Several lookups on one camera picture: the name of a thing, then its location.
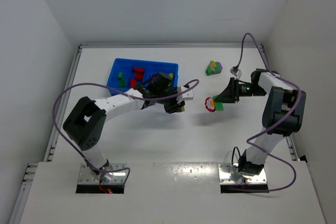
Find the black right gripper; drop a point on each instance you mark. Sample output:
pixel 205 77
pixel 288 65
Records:
pixel 233 90

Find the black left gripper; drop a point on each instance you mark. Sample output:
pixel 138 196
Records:
pixel 171 104

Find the red arched lego brick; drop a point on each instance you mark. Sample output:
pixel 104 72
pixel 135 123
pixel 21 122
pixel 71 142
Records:
pixel 133 83

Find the red long lego brick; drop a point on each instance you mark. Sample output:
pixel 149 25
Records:
pixel 138 73

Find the green rounded lego brick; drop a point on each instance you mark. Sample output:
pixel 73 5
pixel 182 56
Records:
pixel 122 84

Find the blue plastic sorting bin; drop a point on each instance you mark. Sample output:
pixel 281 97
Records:
pixel 151 69

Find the green square lego brick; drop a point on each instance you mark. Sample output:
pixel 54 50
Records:
pixel 120 76

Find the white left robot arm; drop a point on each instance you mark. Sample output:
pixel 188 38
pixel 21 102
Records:
pixel 85 122

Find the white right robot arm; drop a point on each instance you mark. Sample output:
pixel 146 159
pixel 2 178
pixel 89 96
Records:
pixel 282 115

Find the flower lego stack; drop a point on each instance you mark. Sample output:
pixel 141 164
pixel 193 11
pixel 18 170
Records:
pixel 212 106

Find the green sloped lego brick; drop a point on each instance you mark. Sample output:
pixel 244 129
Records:
pixel 213 68

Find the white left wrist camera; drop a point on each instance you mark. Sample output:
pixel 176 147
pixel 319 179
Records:
pixel 184 94

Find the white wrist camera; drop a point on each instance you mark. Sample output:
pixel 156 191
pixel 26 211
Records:
pixel 184 94
pixel 236 72

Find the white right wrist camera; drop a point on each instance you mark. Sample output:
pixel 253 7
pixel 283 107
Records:
pixel 236 72

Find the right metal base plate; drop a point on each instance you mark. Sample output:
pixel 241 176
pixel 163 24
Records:
pixel 229 175

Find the metal base plate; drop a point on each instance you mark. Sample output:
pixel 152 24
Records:
pixel 229 175
pixel 117 175

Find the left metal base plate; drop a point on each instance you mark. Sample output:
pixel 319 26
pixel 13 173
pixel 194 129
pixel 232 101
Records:
pixel 117 175

